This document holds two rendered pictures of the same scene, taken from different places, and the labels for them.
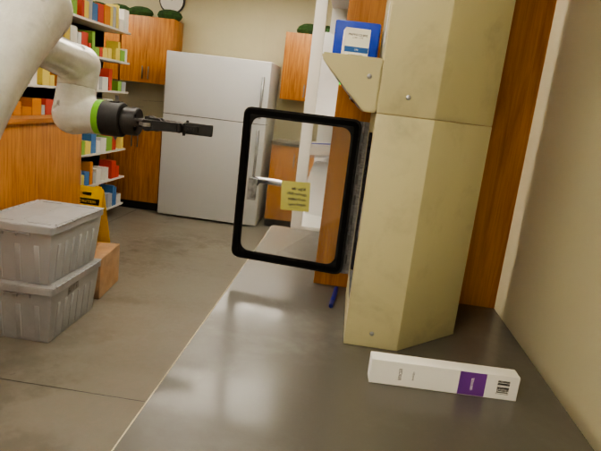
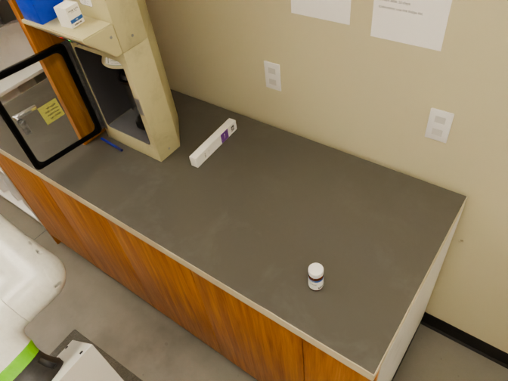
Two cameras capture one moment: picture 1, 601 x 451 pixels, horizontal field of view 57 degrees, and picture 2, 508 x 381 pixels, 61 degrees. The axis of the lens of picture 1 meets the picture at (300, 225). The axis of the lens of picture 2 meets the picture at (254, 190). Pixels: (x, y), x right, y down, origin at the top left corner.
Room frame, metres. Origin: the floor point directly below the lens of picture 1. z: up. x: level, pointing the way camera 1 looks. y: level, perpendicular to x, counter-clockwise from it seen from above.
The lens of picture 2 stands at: (-0.01, 0.70, 2.06)
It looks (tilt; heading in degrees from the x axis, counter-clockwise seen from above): 46 degrees down; 308
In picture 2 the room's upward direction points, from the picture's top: 9 degrees counter-clockwise
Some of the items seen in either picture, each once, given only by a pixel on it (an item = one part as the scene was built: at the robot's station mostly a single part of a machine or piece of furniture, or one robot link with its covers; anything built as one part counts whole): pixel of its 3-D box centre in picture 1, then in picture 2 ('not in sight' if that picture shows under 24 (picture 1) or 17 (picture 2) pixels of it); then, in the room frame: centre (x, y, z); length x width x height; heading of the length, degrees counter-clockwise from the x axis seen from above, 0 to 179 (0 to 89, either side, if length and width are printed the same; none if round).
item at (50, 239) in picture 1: (46, 240); not in sight; (2.99, 1.42, 0.49); 0.60 x 0.42 x 0.33; 176
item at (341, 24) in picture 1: (356, 45); (40, 1); (1.32, -0.08, 1.56); 0.10 x 0.10 x 0.09; 86
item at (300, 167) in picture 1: (293, 191); (48, 109); (1.40, 0.03, 1.19); 0.30 x 0.01 x 0.40; 79
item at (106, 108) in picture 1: (114, 117); not in sight; (1.49, 0.53, 1.32); 0.09 x 0.06 x 0.12; 176
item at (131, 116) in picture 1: (141, 122); not in sight; (1.48, 0.45, 1.31); 0.09 x 0.08 x 0.07; 86
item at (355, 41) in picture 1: (355, 45); (69, 14); (1.18, -0.07, 1.54); 0.05 x 0.05 x 0.06; 3
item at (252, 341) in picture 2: not in sight; (199, 229); (1.04, -0.18, 0.45); 2.05 x 0.67 x 0.90; 176
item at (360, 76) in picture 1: (350, 86); (71, 36); (1.22, -0.07, 1.46); 0.32 x 0.12 x 0.10; 176
